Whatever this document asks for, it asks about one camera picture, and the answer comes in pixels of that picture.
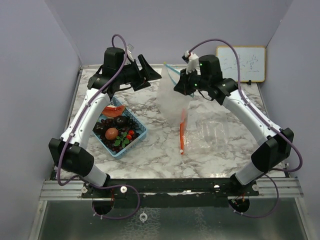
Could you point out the watermelon slice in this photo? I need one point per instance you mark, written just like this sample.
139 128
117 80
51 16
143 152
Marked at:
112 111

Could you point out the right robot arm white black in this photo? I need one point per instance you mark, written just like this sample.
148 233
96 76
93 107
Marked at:
204 74

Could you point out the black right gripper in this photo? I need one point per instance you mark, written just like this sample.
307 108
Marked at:
183 86

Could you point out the blue plastic basket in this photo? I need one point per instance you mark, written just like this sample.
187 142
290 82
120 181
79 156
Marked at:
127 113

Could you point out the clear bag orange zipper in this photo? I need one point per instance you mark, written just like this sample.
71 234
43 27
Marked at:
203 132

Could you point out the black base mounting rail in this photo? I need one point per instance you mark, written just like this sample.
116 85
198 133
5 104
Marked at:
170 192

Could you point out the aluminium frame rail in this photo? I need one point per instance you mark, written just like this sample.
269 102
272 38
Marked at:
287 188

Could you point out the small whiteboard wooden frame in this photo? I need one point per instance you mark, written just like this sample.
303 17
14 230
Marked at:
252 62

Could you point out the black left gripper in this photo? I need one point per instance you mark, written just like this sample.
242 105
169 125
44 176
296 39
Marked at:
146 73

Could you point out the dark purple plum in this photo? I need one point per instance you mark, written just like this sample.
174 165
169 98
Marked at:
120 121

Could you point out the cherry tomatoes with green leaves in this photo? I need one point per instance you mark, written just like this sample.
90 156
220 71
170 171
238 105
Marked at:
124 139

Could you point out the dark grape bunch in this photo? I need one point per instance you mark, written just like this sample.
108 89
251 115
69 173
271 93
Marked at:
101 127

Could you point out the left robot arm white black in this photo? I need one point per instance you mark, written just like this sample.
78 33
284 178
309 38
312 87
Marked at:
69 150

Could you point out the clear bag blue zipper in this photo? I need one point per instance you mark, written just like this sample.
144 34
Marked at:
172 104

